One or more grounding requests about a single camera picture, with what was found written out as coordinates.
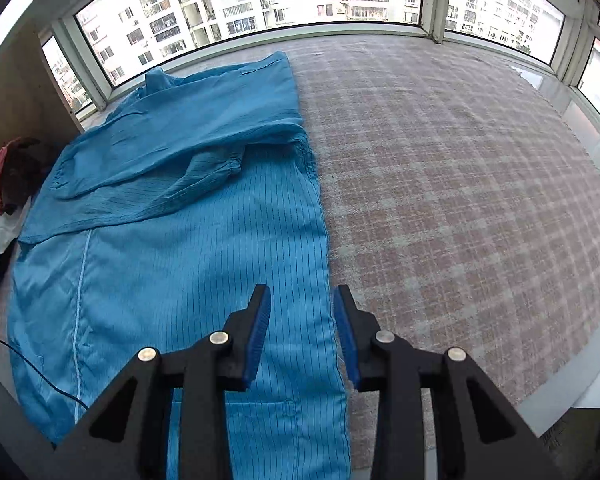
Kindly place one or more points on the pink plaid mat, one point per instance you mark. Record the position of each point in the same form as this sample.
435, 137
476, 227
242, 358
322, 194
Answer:
455, 185

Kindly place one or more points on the pile of mixed clothes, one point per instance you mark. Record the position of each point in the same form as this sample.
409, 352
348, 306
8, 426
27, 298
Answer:
15, 160

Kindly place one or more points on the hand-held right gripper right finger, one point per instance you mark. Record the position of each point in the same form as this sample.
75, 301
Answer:
345, 340

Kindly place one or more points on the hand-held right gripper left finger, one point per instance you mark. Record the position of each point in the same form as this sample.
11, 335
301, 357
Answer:
260, 335

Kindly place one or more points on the blue striped zip jacket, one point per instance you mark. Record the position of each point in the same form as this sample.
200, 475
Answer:
180, 235

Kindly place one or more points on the large wooden panel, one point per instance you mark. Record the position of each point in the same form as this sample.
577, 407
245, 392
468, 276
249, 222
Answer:
20, 95

